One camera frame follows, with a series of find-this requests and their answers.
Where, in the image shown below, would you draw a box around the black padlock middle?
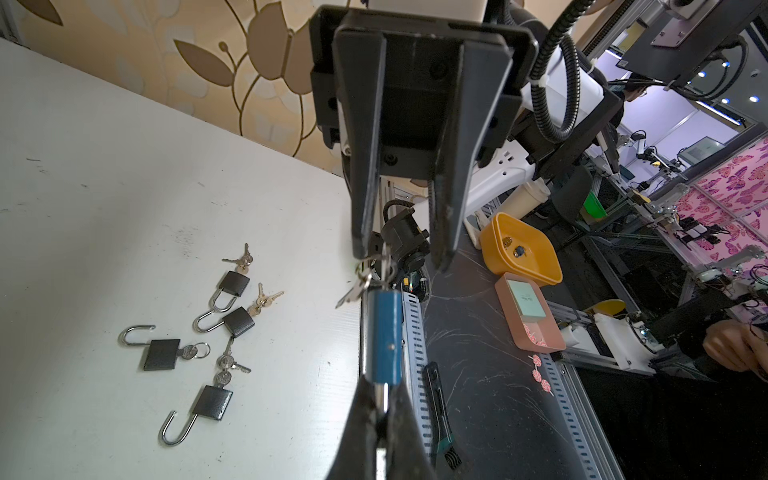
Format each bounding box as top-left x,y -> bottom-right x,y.
192,283 -> 285,338

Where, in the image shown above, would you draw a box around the pink device with screen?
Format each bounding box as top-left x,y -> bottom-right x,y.
495,273 -> 566,354

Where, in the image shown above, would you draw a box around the black padlock near open shackle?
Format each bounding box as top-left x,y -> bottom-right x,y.
158,336 -> 252,447

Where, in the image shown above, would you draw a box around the black padlock far right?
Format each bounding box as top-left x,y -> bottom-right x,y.
209,243 -> 253,313

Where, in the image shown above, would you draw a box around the small silver keys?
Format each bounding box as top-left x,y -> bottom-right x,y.
335,253 -> 396,309

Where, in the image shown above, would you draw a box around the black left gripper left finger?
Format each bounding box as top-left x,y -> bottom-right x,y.
327,376 -> 378,480

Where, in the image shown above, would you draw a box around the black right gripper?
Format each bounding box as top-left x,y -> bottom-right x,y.
310,6 -> 536,272

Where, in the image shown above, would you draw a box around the black padlock with ring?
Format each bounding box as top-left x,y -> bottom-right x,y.
118,324 -> 211,371

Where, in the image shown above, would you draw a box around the blue padlock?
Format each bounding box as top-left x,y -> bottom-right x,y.
362,289 -> 403,417

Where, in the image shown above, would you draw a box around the yellow plastic bin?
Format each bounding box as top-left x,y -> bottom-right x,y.
480,212 -> 563,287

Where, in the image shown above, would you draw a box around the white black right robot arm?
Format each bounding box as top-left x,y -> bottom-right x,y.
308,1 -> 614,270

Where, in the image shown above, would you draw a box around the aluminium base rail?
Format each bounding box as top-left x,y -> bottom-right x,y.
403,290 -> 624,479

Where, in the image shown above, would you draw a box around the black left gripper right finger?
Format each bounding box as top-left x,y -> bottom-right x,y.
385,383 -> 436,480

